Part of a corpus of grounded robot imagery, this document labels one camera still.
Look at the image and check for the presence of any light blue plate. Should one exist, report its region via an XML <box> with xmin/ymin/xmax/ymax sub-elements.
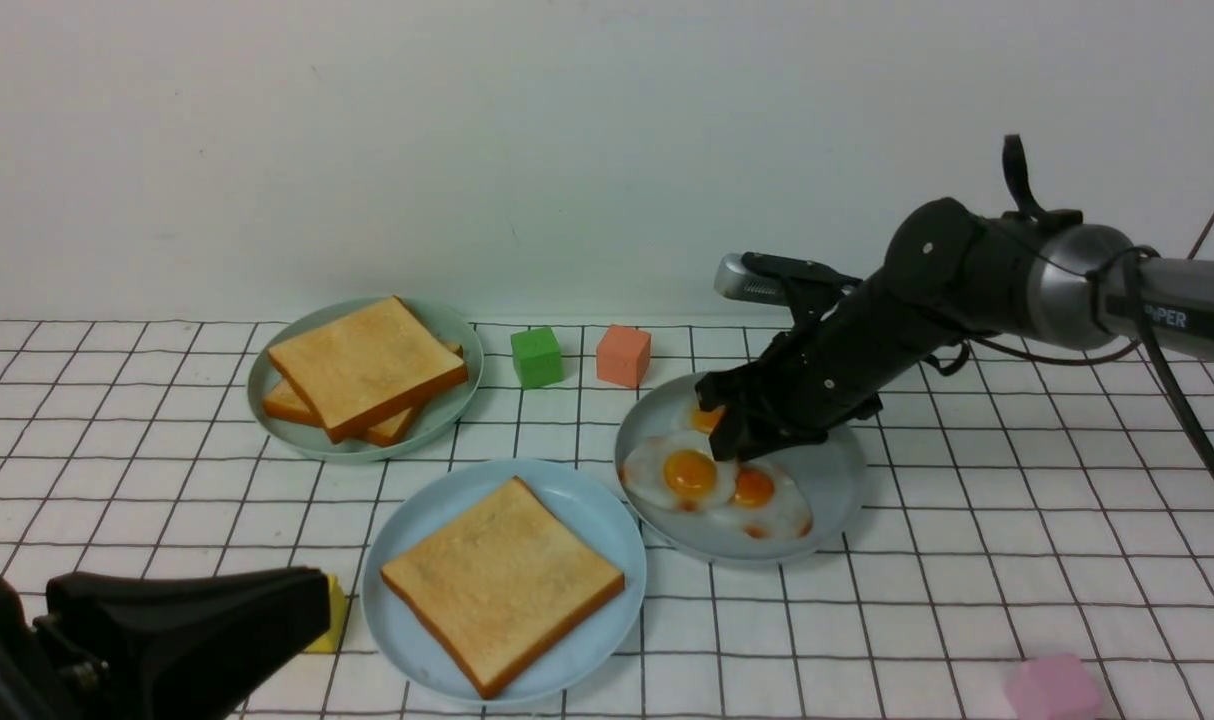
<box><xmin>361</xmin><ymin>459</ymin><xmax>648</xmax><ymax>712</ymax></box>

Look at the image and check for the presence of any yellow cube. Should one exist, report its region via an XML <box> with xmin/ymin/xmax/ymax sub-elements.
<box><xmin>304</xmin><ymin>573</ymin><xmax>350</xmax><ymax>653</ymax></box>

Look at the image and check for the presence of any fried egg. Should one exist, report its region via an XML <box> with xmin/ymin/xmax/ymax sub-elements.
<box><xmin>707</xmin><ymin>461</ymin><xmax>813</xmax><ymax>542</ymax></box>
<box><xmin>622</xmin><ymin>430</ymin><xmax>738</xmax><ymax>512</ymax></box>
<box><xmin>677</xmin><ymin>399</ymin><xmax>725</xmax><ymax>436</ymax></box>

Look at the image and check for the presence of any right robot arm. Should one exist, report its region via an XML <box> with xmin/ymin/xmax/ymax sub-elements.
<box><xmin>697</xmin><ymin>199</ymin><xmax>1214</xmax><ymax>460</ymax></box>

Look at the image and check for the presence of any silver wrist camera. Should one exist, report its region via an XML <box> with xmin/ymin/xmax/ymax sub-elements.
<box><xmin>715</xmin><ymin>253</ymin><xmax>862</xmax><ymax>324</ymax></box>

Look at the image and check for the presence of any green cube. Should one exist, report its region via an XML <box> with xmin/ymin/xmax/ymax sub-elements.
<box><xmin>510</xmin><ymin>325</ymin><xmax>563</xmax><ymax>389</ymax></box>

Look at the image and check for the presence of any orange cube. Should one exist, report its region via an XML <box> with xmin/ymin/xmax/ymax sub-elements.
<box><xmin>595</xmin><ymin>324</ymin><xmax>652</xmax><ymax>389</ymax></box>

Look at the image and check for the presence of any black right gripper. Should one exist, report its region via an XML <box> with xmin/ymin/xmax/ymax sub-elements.
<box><xmin>694</xmin><ymin>274</ymin><xmax>968</xmax><ymax>461</ymax></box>

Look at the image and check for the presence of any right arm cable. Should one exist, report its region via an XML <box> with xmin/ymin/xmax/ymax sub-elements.
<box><xmin>927</xmin><ymin>134</ymin><xmax>1214</xmax><ymax>535</ymax></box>

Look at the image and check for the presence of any grey egg plate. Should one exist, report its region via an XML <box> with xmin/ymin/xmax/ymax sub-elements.
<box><xmin>613</xmin><ymin>373</ymin><xmax>867</xmax><ymax>566</ymax></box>

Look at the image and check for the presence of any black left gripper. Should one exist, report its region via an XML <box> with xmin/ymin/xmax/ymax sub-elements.
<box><xmin>0</xmin><ymin>568</ymin><xmax>329</xmax><ymax>719</ymax></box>

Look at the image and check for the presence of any green bread plate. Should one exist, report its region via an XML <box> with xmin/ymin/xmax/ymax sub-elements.
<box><xmin>246</xmin><ymin>296</ymin><xmax>486</xmax><ymax>464</ymax></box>

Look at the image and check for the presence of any pink cube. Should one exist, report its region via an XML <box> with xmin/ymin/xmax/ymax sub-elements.
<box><xmin>1004</xmin><ymin>653</ymin><xmax>1104</xmax><ymax>720</ymax></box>

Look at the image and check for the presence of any toast slice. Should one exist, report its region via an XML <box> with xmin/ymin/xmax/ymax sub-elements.
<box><xmin>379</xmin><ymin>477</ymin><xmax>626</xmax><ymax>701</ymax></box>
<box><xmin>267</xmin><ymin>295</ymin><xmax>470</xmax><ymax>446</ymax></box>
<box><xmin>246</xmin><ymin>333</ymin><xmax>470</xmax><ymax>448</ymax></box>

